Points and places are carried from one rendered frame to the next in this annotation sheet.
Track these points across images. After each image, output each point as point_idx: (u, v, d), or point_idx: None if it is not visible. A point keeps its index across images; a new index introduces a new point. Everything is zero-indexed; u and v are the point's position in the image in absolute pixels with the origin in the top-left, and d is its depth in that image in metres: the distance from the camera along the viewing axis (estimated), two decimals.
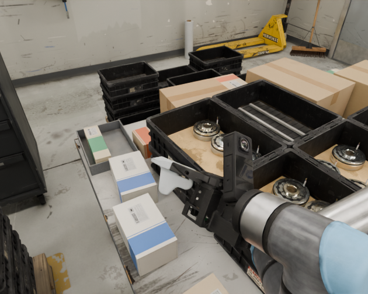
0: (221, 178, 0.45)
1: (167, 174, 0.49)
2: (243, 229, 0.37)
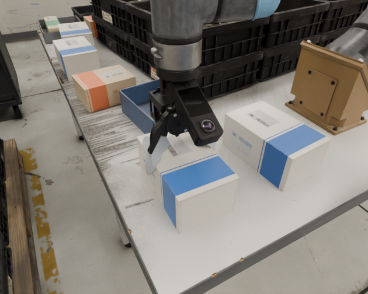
0: None
1: None
2: None
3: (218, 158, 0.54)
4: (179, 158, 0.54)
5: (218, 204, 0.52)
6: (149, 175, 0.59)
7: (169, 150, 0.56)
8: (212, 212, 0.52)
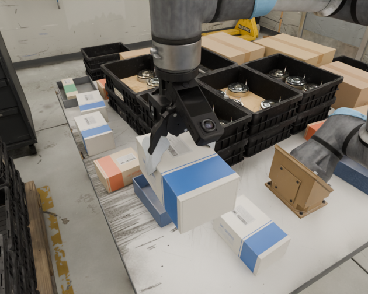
0: None
1: None
2: None
3: (218, 158, 0.54)
4: (179, 158, 0.54)
5: (219, 203, 0.52)
6: (149, 176, 0.59)
7: (169, 150, 0.56)
8: (213, 212, 0.52)
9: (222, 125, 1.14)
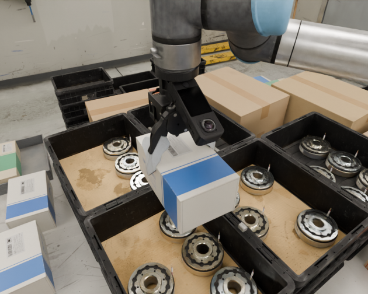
0: None
1: None
2: None
3: (218, 158, 0.54)
4: (179, 158, 0.54)
5: (219, 203, 0.52)
6: (149, 176, 0.59)
7: (169, 150, 0.56)
8: (213, 212, 0.52)
9: (235, 283, 0.63)
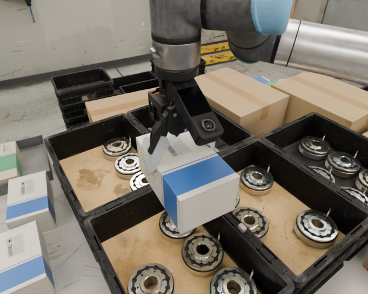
0: None
1: None
2: None
3: (218, 158, 0.54)
4: (179, 158, 0.54)
5: (219, 203, 0.52)
6: (149, 176, 0.59)
7: (169, 150, 0.56)
8: (213, 212, 0.52)
9: (235, 283, 0.63)
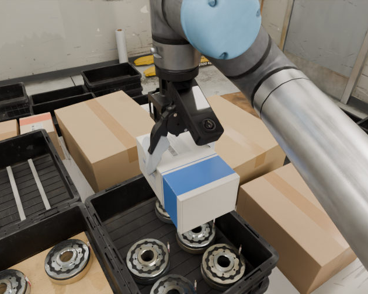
0: None
1: None
2: None
3: (218, 158, 0.54)
4: (179, 158, 0.54)
5: (219, 203, 0.52)
6: (149, 176, 0.59)
7: (169, 150, 0.56)
8: (213, 212, 0.52)
9: None
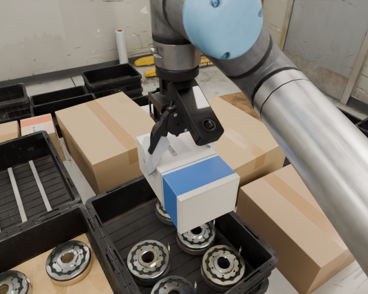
0: None
1: None
2: None
3: (218, 158, 0.54)
4: (179, 158, 0.54)
5: (219, 203, 0.52)
6: (149, 176, 0.59)
7: (169, 150, 0.56)
8: (213, 212, 0.52)
9: None
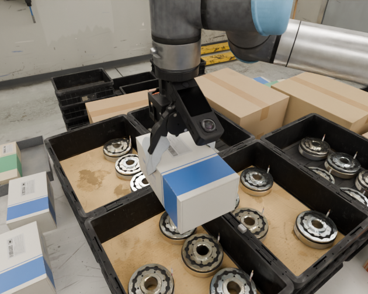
0: None
1: None
2: None
3: (218, 158, 0.54)
4: (179, 158, 0.54)
5: (219, 203, 0.52)
6: (149, 176, 0.59)
7: (169, 150, 0.56)
8: (213, 212, 0.52)
9: (235, 284, 0.64)
